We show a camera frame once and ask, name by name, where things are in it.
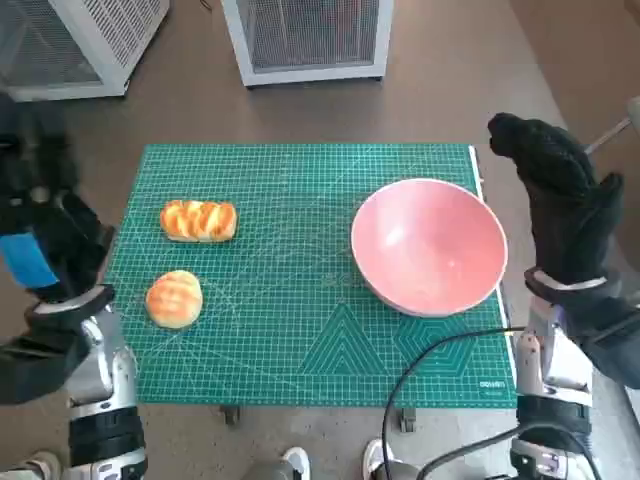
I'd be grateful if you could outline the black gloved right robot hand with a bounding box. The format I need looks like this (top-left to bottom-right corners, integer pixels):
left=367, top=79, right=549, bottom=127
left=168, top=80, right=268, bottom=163
left=487, top=112, right=626, bottom=289

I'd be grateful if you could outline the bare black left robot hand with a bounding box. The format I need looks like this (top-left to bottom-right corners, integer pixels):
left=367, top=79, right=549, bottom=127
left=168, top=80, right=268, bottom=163
left=0, top=92, right=117, bottom=304

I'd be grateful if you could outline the round toy bread bun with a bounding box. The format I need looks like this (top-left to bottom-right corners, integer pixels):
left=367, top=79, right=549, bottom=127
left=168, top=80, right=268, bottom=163
left=145, top=269, right=204, bottom=330

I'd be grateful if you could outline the long braided toy bread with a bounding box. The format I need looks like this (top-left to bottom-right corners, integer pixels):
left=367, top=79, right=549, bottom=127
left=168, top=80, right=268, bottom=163
left=159, top=199, right=240, bottom=244

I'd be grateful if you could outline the pink bowl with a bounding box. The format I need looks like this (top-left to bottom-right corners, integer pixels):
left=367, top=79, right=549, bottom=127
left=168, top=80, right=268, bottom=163
left=349, top=178, right=510, bottom=319

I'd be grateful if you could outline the white slatted mesh cabinet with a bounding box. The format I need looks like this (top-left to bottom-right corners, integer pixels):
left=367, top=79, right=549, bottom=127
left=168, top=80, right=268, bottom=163
left=0, top=0, right=171, bottom=101

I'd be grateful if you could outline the green cutting mat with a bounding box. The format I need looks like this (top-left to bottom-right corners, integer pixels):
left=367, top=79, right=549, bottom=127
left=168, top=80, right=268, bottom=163
left=112, top=143, right=519, bottom=409

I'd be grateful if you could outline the person's shoe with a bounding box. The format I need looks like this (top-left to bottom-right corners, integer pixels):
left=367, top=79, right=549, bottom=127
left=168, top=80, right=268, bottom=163
left=0, top=449, right=64, bottom=480

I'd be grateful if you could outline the white shoe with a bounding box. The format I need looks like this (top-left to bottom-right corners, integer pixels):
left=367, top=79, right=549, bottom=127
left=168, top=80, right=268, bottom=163
left=282, top=446, right=311, bottom=480
left=362, top=438, right=396, bottom=480

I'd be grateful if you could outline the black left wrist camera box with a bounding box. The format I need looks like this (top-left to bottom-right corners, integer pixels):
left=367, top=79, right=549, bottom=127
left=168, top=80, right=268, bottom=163
left=0, top=319, right=104, bottom=404

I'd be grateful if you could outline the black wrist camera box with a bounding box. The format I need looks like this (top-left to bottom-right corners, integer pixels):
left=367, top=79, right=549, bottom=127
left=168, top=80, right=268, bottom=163
left=0, top=319, right=104, bottom=404
left=547, top=279, right=640, bottom=391

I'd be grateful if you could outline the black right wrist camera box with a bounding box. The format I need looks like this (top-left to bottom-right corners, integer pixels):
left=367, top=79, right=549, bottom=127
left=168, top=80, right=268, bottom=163
left=547, top=279, right=640, bottom=391

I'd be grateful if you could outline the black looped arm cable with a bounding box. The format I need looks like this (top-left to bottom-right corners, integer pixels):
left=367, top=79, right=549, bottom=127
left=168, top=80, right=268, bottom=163
left=418, top=422, right=601, bottom=480

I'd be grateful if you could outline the long black cable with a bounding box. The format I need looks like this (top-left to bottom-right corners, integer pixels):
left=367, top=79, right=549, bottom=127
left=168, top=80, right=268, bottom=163
left=382, top=325, right=529, bottom=480

